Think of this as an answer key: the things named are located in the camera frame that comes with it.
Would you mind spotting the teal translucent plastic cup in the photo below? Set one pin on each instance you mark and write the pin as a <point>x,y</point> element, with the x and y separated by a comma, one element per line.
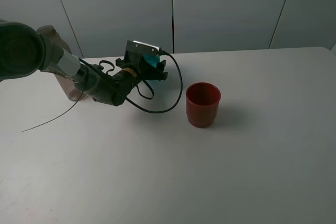
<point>152,60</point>

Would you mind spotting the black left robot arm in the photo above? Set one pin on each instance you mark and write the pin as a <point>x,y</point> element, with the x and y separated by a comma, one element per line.
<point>24,51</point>

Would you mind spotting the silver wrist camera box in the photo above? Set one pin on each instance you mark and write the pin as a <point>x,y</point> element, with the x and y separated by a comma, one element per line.
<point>142,48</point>

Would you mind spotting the clear brown plastic bottle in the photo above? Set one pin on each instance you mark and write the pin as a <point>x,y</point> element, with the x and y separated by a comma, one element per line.
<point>72,93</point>

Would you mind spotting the red plastic cup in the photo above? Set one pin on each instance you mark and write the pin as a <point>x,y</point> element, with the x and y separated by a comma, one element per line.
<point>202,101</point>

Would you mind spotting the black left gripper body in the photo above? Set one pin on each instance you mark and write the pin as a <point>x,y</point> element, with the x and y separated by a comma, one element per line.
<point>137,63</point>

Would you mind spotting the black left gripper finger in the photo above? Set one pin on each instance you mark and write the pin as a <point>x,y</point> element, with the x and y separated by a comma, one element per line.
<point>160,66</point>

